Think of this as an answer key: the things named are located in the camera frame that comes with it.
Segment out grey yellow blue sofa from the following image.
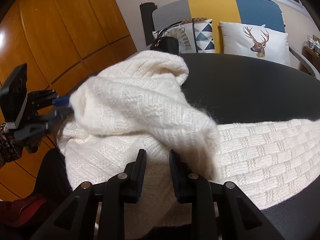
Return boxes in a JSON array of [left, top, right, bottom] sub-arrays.
[[150, 0, 320, 78]]

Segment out white knit sweater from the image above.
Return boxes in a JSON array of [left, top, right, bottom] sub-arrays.
[[56, 50, 320, 230]]

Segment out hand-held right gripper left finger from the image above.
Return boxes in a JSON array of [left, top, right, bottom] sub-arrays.
[[30, 149, 147, 240]]

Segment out wooden side table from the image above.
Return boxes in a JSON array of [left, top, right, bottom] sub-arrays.
[[305, 46, 320, 63]]

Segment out row of small jars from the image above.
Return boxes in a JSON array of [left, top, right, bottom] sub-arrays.
[[306, 35, 320, 48]]

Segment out white deer print pillow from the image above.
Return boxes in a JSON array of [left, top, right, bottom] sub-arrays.
[[219, 21, 292, 67]]

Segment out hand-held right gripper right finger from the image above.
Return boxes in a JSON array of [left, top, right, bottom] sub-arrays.
[[169, 149, 285, 240]]

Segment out black upright post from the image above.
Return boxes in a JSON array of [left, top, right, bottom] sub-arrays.
[[139, 2, 157, 52]]

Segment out black handbag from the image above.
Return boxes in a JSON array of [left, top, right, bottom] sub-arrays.
[[150, 17, 208, 54]]

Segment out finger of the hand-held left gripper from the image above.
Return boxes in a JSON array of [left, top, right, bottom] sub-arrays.
[[15, 107, 74, 140], [27, 89, 72, 109]]

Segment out triangle pattern pillow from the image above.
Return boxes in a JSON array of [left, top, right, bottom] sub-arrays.
[[152, 19, 217, 54]]

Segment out person's red garment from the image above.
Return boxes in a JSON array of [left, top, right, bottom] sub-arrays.
[[0, 194, 48, 228]]

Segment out person's dark trousers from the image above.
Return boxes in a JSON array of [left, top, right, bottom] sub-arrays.
[[35, 150, 73, 200]]

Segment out person's left forearm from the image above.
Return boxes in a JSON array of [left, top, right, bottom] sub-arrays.
[[0, 122, 24, 168]]

